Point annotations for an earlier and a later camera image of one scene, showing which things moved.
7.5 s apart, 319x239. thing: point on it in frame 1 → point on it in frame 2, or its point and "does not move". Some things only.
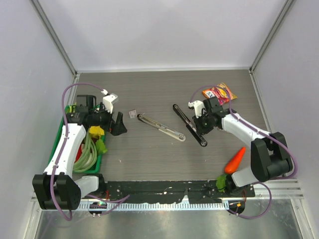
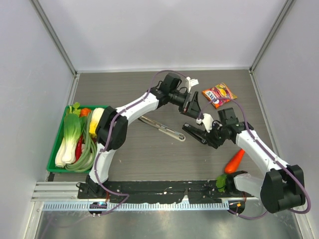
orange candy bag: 221,92 does not move
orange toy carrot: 235,161 does not move
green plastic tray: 96,167 does not move
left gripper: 116,128 → 194,109
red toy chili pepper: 79,153 does not move
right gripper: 201,128 → 213,142
